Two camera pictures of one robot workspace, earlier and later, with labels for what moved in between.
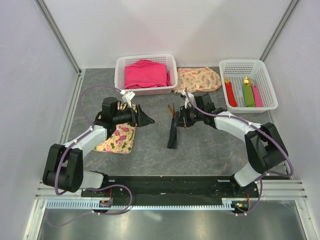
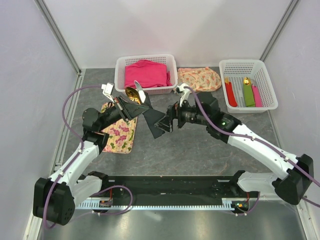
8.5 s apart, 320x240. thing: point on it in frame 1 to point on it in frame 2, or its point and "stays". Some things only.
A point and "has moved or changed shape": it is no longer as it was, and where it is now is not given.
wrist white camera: x=127 y=97 to x=107 y=89
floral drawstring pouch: x=197 y=79 stays
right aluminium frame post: x=278 y=30 stays
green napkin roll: x=248 y=92 stays
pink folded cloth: x=147 y=73 stays
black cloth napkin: x=172 y=143 to x=151 y=116
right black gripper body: x=190 y=116 to x=181 y=112
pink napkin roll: x=257 y=99 stays
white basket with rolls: x=248 y=86 stays
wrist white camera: x=188 y=103 to x=183 y=92
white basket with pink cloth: x=146 y=74 stays
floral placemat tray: x=122 y=139 stays
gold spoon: x=172 y=110 has moved or changed shape
